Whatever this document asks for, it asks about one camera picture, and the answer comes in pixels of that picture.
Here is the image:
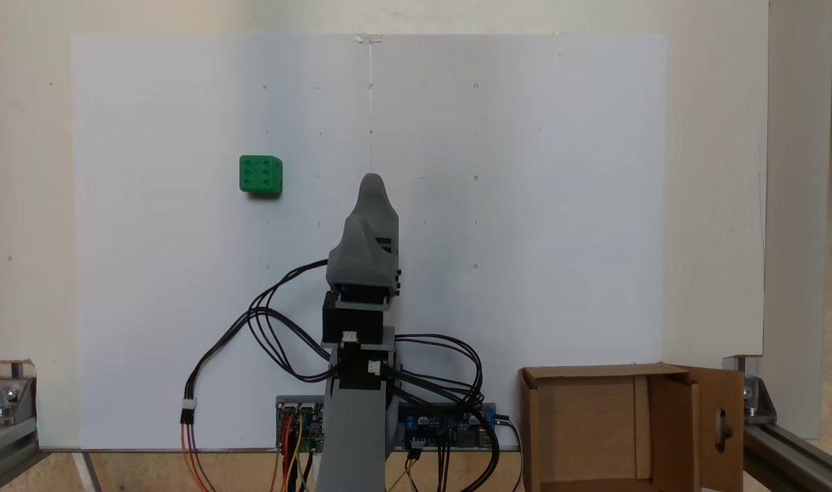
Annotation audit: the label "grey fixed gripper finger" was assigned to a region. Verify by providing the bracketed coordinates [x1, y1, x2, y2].
[353, 173, 400, 240]

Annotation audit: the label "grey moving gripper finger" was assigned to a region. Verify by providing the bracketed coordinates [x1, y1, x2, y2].
[326, 216, 398, 288]

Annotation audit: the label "green dice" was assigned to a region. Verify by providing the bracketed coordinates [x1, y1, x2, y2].
[238, 155, 284, 199]

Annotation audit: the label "green circuit board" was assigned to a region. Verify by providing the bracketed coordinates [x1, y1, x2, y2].
[275, 396, 325, 453]

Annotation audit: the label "blue circuit board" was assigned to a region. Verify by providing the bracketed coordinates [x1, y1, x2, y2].
[399, 403, 497, 451]

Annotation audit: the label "white paper sheet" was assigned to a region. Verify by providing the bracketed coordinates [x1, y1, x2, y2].
[71, 33, 668, 452]

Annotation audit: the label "brown cardboard box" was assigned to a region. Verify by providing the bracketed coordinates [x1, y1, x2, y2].
[520, 364, 745, 492]

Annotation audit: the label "grey metal bar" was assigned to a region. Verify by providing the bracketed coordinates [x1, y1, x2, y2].
[71, 451, 104, 492]

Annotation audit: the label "black gripper motor cable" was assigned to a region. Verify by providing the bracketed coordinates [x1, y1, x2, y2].
[247, 258, 335, 383]

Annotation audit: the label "long black looping cable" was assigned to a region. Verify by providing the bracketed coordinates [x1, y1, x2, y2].
[392, 333, 485, 411]

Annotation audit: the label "black base cable bundle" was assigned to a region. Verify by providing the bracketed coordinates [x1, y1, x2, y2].
[389, 369, 503, 492]

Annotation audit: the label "coloured jumper wires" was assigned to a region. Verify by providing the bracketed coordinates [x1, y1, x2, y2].
[271, 409, 319, 492]

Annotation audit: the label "black cable with white connector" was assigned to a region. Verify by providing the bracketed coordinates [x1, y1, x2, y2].
[180, 307, 335, 426]

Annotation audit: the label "black power cable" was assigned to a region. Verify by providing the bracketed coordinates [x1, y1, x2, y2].
[495, 413, 525, 492]

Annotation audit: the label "orange red wires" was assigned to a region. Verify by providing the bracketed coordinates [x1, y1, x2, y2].
[180, 422, 219, 492]

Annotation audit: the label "aluminium corner bracket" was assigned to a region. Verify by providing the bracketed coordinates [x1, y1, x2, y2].
[0, 374, 37, 426]
[723, 355, 777, 426]

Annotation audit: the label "aluminium extrusion rail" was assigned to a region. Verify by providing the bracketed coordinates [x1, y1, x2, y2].
[744, 424, 832, 492]
[0, 417, 42, 492]

